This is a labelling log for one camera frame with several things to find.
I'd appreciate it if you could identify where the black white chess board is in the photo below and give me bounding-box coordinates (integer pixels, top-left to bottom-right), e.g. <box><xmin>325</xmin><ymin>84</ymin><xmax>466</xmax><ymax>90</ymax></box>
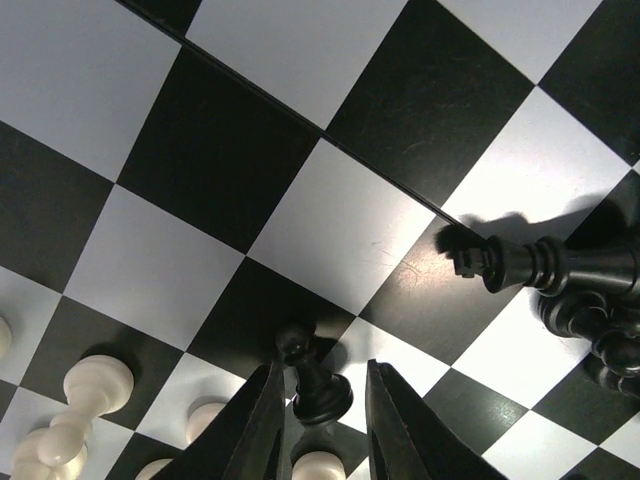
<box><xmin>1</xmin><ymin>1</ymin><xmax>639</xmax><ymax>479</ymax></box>

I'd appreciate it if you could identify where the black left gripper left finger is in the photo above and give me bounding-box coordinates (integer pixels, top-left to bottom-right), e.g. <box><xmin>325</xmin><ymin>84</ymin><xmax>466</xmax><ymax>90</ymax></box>
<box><xmin>155</xmin><ymin>361</ymin><xmax>285</xmax><ymax>479</ymax></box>

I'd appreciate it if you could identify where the black chess pawn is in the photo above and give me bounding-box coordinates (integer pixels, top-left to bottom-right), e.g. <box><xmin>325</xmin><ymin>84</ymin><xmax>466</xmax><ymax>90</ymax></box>
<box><xmin>276</xmin><ymin>323</ymin><xmax>354</xmax><ymax>427</ymax></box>

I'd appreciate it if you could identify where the black chess king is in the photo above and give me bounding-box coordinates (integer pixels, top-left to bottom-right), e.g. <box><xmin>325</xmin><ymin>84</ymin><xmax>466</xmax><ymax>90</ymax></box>
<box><xmin>452</xmin><ymin>236</ymin><xmax>639</xmax><ymax>301</ymax></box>

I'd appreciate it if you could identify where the white chess piece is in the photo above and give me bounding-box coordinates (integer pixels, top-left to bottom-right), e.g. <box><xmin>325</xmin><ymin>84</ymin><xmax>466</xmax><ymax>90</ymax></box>
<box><xmin>11</xmin><ymin>355</ymin><xmax>134</xmax><ymax>479</ymax></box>
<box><xmin>292</xmin><ymin>451</ymin><xmax>347</xmax><ymax>480</ymax></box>
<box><xmin>185</xmin><ymin>402</ymin><xmax>226</xmax><ymax>444</ymax></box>

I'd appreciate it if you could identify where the pile of black chess pieces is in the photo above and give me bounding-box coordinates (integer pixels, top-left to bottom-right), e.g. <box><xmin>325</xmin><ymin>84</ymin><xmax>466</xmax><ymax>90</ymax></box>
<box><xmin>537</xmin><ymin>290</ymin><xmax>639</xmax><ymax>399</ymax></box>

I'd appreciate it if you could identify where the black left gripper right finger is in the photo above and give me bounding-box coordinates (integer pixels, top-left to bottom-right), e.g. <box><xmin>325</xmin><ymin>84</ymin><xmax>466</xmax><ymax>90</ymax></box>
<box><xmin>365</xmin><ymin>359</ymin><xmax>504</xmax><ymax>480</ymax></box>

